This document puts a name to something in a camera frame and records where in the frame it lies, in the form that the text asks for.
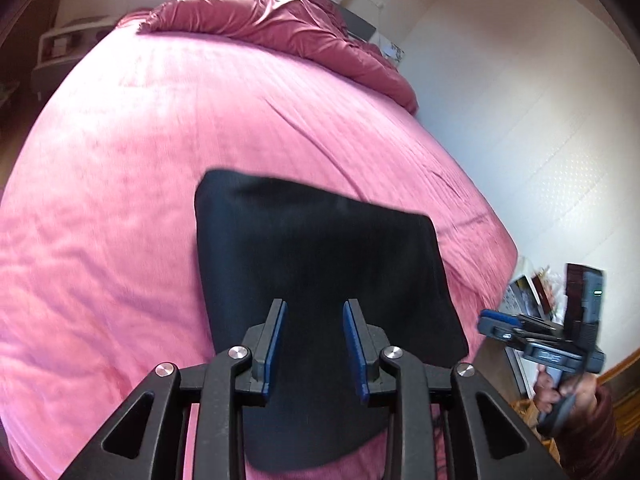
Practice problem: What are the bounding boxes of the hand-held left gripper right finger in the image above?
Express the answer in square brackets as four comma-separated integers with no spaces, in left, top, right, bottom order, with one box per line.
[342,299,568,480]

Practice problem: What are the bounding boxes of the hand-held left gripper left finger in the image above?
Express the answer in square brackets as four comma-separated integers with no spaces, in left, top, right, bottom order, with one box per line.
[65,299,288,480]

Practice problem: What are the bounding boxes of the small floral patterned object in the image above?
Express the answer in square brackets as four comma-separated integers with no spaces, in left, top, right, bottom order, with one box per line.
[380,35,404,64]

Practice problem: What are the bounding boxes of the dark pink duvet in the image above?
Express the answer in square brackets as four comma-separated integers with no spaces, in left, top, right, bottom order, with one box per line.
[137,0,420,115]

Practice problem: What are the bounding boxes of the person's right hand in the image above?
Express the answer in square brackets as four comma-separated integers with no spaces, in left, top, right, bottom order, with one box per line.
[532,364,601,423]

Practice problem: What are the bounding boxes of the black pants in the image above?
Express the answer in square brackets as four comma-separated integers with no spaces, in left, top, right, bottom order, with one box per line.
[194,169,470,473]

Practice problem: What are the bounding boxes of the pink bed sheet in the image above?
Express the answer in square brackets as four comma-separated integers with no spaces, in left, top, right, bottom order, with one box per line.
[0,22,518,480]

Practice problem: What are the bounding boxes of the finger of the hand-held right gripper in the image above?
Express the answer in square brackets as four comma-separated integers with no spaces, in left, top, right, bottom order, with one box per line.
[480,309,566,335]
[477,322,532,347]

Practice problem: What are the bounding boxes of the person's right forearm red sleeve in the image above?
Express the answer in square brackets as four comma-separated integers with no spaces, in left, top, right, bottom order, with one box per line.
[557,382,620,480]

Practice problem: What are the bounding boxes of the framed picture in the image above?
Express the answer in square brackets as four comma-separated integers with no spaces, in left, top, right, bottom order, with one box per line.
[501,274,557,321]

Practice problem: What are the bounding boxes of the white and grey nightstand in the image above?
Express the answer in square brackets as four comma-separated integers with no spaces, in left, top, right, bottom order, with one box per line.
[31,14,121,106]

